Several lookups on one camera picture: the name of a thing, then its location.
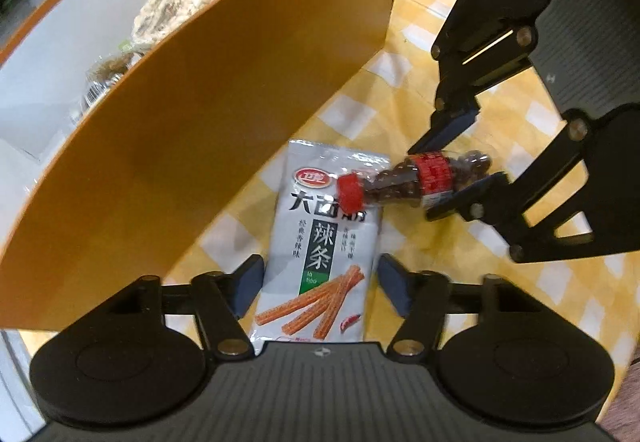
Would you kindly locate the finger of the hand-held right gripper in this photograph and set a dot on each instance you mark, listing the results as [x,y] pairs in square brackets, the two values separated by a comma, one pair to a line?
[475,199]
[450,127]

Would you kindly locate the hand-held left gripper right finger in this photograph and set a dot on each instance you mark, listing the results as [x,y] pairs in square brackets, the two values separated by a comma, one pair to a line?
[395,287]

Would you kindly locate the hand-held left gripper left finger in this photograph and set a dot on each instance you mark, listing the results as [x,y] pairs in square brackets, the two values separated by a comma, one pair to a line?
[250,287]

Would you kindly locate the small red-capped candy bottle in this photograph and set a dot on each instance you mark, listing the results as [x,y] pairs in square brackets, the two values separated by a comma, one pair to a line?
[395,179]

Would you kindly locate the silver spicy strip packet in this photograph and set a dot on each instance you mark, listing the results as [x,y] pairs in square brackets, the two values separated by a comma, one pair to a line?
[320,232]

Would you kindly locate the orange storage box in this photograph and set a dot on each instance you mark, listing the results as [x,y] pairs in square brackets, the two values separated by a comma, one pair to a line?
[200,112]

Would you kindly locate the clear packet of brown snack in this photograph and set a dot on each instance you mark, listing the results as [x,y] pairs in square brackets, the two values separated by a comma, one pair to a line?
[107,70]

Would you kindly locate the clear packet of white seeds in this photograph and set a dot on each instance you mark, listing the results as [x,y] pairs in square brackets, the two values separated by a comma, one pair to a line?
[170,2]

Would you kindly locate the yellow checked tablecloth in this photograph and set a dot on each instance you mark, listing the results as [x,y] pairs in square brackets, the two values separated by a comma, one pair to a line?
[450,242]

